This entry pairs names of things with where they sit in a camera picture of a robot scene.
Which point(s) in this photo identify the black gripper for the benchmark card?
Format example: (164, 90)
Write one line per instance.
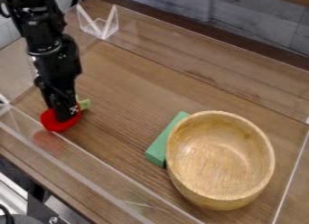
(58, 68)

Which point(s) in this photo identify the red plush strawberry fruit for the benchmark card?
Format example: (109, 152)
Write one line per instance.
(48, 118)

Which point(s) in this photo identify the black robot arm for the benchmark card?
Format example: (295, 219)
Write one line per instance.
(38, 21)

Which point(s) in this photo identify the green rectangular block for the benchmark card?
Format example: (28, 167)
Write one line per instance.
(155, 151)

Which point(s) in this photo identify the black clamp under table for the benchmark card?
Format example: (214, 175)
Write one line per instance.
(40, 212)

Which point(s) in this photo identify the wooden bowl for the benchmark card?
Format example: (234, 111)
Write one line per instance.
(220, 160)

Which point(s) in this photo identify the clear acrylic enclosure wall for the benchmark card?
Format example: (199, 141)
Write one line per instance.
(151, 71)

